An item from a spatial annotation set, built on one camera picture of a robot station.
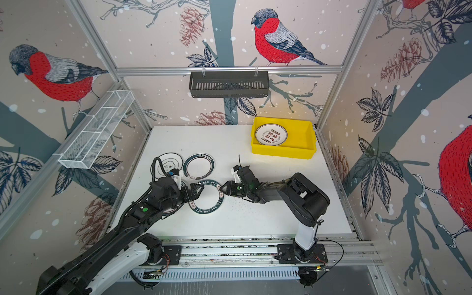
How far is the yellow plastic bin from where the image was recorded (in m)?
1.06

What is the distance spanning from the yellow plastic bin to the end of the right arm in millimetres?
300

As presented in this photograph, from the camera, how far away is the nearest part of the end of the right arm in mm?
728
